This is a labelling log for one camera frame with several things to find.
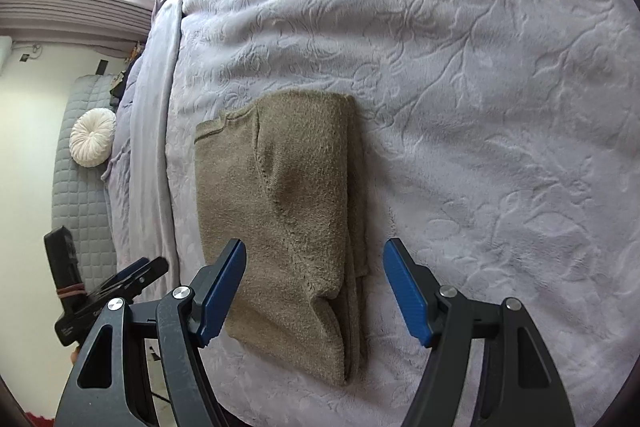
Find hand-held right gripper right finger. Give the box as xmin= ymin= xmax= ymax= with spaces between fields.
xmin=382 ymin=238 xmax=573 ymax=427

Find lilac embossed blanket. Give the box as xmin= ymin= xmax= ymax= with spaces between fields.
xmin=102 ymin=0 xmax=638 ymax=427

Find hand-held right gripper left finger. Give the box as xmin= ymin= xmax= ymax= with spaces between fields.
xmin=54 ymin=238 xmax=247 ymax=427

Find grey quilted headboard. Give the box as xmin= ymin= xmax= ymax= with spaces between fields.
xmin=50 ymin=74 xmax=131 ymax=293

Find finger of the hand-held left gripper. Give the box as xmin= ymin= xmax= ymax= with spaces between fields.
xmin=116 ymin=256 xmax=170 ymax=303
xmin=102 ymin=257 xmax=152 ymax=290

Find round white cushion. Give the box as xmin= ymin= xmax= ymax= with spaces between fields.
xmin=70 ymin=108 xmax=117 ymax=168

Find red cloth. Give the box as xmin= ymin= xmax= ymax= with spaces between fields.
xmin=22 ymin=411 xmax=58 ymax=427

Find grey ribbed curtain box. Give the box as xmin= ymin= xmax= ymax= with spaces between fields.
xmin=0 ymin=0 xmax=151 ymax=58

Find brown fuzzy sweater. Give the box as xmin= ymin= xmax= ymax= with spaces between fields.
xmin=194 ymin=89 xmax=373 ymax=389

